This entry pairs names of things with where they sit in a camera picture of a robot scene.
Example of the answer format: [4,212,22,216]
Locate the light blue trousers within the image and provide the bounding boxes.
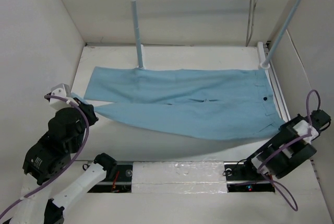
[83,67,283,141]

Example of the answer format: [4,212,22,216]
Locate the grey clothes hanger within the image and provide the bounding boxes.
[245,0,258,47]

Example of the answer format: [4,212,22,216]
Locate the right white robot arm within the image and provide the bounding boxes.
[233,109,331,180]

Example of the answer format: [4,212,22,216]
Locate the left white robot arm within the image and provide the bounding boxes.
[1,96,117,223]

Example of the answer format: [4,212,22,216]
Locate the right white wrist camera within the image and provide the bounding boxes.
[293,120,320,144]

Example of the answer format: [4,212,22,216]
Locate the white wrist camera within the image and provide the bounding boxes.
[293,120,320,144]
[47,84,70,111]

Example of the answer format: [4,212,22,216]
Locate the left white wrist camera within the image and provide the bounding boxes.
[47,84,70,111]

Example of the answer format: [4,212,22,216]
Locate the aluminium rail right side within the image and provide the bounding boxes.
[257,42,291,122]

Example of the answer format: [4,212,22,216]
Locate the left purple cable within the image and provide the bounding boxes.
[0,93,91,219]

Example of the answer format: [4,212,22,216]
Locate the purple cable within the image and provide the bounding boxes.
[257,89,324,212]
[0,93,91,219]

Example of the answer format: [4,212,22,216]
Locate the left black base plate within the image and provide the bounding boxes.
[88,162,133,193]

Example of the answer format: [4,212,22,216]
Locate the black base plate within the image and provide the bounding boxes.
[88,162,133,193]
[222,160,275,193]

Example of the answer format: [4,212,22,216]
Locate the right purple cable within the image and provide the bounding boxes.
[257,89,324,212]

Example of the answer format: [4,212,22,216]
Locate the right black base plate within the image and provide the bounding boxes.
[222,160,275,193]

